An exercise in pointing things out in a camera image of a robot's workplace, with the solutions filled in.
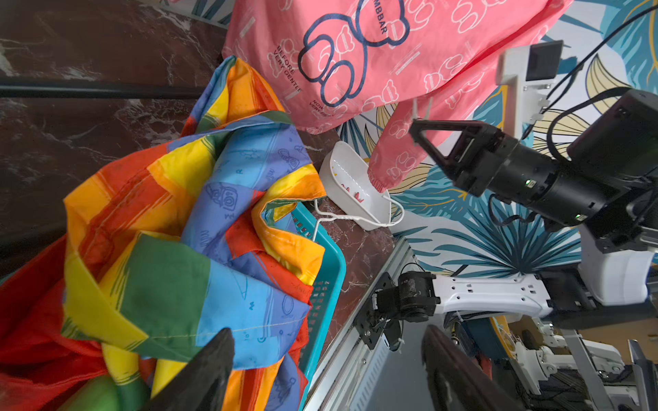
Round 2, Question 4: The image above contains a pink hooded jacket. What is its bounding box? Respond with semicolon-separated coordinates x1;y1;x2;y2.
223;0;569;191

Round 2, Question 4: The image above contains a white wire hanger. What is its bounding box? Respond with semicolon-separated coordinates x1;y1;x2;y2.
312;197;405;241

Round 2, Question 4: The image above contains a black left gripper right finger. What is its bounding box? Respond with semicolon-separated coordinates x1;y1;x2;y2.
421;325;523;411

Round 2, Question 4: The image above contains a teal plastic basket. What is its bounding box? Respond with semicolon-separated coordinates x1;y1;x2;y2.
292;203;347;410

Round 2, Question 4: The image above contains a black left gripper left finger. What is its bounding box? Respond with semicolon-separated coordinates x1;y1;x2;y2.
143;328;235;410

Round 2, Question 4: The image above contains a red rainbow kids jacket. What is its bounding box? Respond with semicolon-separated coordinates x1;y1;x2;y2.
0;235;155;411

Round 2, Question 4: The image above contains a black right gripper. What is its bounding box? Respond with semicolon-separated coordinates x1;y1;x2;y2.
409;119;617;229

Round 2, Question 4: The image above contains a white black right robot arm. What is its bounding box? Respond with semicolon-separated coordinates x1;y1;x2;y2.
368;87;657;329

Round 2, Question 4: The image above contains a black clothes rack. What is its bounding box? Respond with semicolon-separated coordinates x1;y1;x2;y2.
1;77;204;272

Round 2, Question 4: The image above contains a rainbow striped jacket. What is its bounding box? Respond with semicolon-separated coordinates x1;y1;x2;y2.
62;57;326;410

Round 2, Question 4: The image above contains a grey clothespin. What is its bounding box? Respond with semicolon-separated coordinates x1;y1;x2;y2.
411;96;434;121

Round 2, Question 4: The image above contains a white plastic tray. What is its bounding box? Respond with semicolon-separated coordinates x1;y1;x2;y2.
319;140;400;231

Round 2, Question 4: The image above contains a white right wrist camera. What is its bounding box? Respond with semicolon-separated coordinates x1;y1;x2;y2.
495;40;563;140

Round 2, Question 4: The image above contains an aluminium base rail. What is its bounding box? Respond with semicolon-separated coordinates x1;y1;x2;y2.
301;238;416;410

